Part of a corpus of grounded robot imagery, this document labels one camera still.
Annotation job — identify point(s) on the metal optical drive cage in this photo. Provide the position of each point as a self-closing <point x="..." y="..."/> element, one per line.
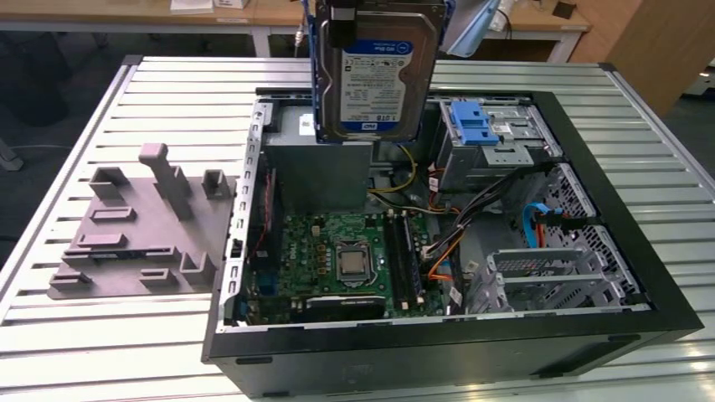
<point x="491" y="167"/>

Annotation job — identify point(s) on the CPU socket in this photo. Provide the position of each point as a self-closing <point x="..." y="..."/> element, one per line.
<point x="355" y="281"/>

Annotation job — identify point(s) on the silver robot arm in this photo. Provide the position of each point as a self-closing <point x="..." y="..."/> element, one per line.
<point x="475" y="29"/>

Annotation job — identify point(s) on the small white box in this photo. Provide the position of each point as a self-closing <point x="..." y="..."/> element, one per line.
<point x="231" y="3"/>

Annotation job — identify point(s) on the green motherboard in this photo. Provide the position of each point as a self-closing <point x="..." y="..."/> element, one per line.
<point x="302" y="234"/>

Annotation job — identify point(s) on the blue drive latch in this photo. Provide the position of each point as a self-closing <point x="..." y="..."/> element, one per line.
<point x="473" y="125"/>

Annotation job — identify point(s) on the silver CPU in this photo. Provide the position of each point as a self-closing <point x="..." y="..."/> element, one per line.
<point x="354" y="264"/>

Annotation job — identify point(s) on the metal disk bay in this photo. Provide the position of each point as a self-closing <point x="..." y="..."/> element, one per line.
<point x="537" y="278"/>

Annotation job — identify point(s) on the black graphics card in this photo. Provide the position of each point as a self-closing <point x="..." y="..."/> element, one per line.
<point x="343" y="307"/>

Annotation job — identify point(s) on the hard disk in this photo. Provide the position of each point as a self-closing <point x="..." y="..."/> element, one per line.
<point x="381" y="84"/>

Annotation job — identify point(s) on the wooden desk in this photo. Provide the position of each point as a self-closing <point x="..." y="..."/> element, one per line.
<point x="167" y="19"/>

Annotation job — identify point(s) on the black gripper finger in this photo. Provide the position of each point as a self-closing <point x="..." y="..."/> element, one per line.
<point x="342" y="33"/>

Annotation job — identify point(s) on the grey parts rack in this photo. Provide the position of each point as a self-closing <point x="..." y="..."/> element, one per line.
<point x="151" y="234"/>

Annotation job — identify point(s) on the black PC case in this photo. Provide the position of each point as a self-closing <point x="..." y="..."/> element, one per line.
<point x="391" y="356"/>

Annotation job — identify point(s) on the grey table leg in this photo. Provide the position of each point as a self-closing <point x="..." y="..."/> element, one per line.
<point x="11" y="157"/>

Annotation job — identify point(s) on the wooden cabinet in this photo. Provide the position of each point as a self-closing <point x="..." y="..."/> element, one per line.
<point x="659" y="50"/>

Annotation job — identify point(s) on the RAM stick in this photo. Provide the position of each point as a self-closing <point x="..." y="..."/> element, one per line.
<point x="413" y="259"/>

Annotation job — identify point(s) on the grey power supply unit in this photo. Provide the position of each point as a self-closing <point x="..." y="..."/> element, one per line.
<point x="318" y="180"/>

